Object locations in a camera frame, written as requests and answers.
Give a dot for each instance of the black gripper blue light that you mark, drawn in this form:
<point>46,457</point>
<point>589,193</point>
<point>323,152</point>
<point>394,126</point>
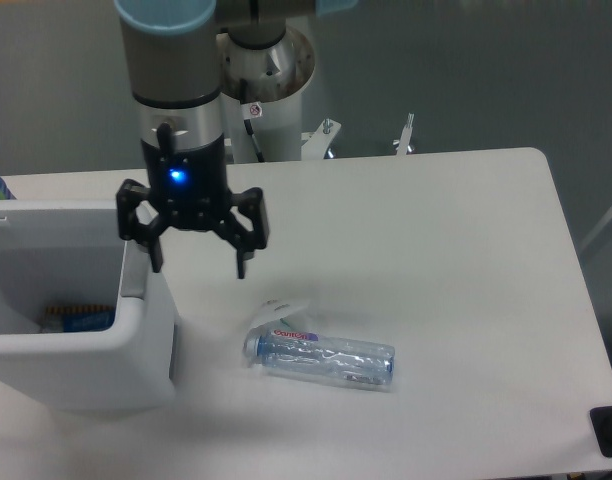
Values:
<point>189,191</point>

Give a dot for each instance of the white push-button trash can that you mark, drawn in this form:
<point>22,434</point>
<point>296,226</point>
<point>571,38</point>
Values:
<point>66,253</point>

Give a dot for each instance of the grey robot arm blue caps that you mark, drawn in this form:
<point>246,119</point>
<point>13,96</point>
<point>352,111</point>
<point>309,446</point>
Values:
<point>213,81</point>

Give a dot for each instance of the blue packet inside trash can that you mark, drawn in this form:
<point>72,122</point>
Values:
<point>77,318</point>

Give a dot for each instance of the crumpled white paper wrapper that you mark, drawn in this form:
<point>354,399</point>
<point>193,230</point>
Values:
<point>285,314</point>

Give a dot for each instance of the clear plastic water bottle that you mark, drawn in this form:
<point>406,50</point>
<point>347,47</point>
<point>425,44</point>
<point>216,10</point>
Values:
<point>310,354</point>

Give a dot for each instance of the metal clamp bolt behind table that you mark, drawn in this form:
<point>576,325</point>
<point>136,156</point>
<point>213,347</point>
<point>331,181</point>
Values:
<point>403,145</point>

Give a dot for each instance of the black device at table edge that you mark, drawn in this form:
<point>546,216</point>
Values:
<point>601,418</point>

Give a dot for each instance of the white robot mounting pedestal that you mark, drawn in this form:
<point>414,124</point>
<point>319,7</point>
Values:
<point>272,132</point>

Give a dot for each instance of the white frame at right edge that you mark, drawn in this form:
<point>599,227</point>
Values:
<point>598,237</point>

